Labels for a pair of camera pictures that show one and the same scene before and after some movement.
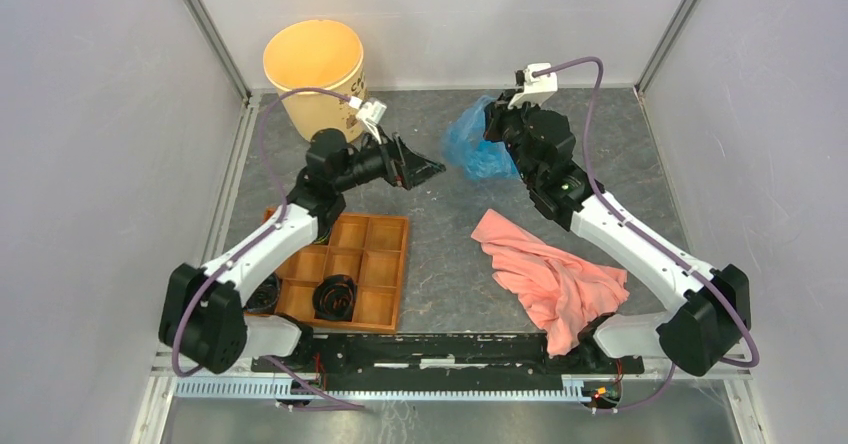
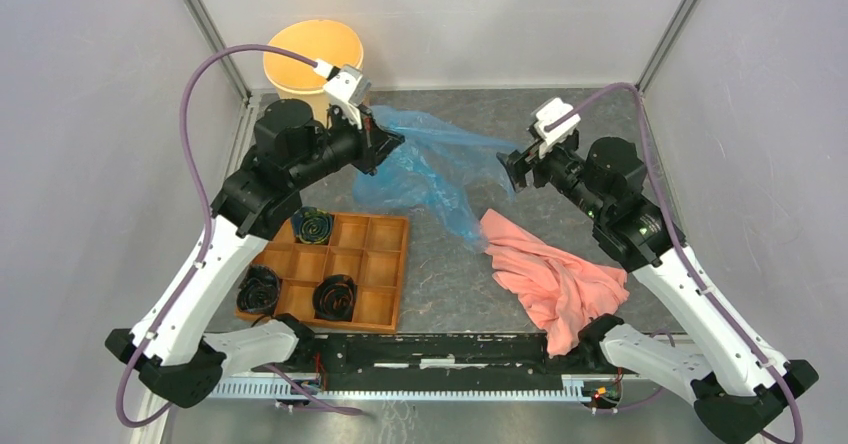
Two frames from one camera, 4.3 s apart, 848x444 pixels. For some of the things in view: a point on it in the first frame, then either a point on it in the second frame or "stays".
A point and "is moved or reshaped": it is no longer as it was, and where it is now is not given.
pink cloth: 559,293 stays
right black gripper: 497,113 → 518,163
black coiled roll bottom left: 264,298 stays
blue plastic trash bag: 479,157 is moved or reshaped
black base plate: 431,354 stays
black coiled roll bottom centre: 333,298 stays
